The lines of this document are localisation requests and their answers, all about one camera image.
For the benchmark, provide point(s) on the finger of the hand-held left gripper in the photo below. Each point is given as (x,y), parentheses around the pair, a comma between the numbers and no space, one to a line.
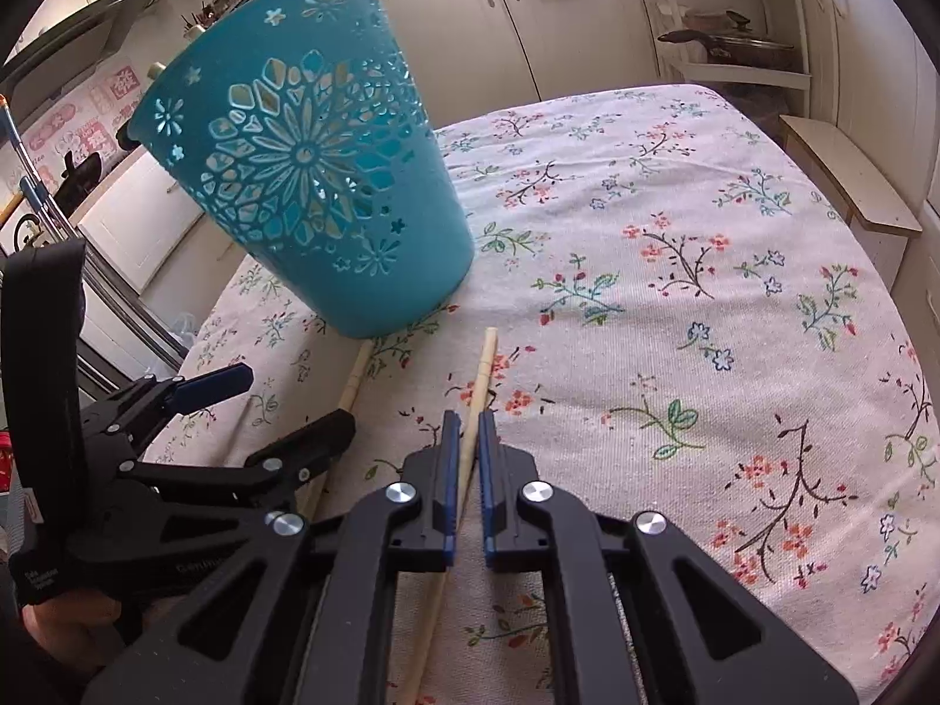
(213,385)
(294,455)

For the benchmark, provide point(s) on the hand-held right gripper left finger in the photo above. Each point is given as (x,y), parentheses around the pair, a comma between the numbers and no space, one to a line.
(448,485)

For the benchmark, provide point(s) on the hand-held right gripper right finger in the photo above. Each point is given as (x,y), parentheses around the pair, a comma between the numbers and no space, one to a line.
(488,485)

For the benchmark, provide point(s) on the wooden chopstick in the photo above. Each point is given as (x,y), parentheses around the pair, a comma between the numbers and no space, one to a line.
(351,389)
(481,382)

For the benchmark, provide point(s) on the teal perforated plastic basket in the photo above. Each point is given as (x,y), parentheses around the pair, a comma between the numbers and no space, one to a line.
(396,264)

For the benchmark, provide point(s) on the person's left hand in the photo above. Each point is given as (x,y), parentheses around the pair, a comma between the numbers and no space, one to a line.
(66,624)

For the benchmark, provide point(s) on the stainless steel appliance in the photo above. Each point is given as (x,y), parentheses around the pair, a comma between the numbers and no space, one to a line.
(117,323)

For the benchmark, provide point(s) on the cream cabinets with knob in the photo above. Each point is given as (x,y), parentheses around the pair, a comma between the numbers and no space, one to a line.
(139,220)

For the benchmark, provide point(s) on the floral tablecloth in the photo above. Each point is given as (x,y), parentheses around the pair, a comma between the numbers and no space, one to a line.
(661,382)

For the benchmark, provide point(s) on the range hood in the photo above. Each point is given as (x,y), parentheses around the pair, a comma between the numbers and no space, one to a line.
(73,29)

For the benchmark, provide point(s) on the cream double-door kitchen cabinets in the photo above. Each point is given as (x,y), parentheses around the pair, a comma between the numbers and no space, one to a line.
(470,37)

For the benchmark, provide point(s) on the wooden bench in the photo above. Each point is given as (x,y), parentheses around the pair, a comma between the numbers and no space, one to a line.
(844,169)

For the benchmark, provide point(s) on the pan with glass lid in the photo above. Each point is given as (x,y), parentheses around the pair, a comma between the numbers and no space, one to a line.
(742,48)

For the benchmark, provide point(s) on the white drawer cabinet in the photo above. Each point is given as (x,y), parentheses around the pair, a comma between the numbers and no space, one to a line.
(866,51)

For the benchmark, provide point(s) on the pink wall stickers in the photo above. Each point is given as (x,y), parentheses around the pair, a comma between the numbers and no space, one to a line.
(81,125)

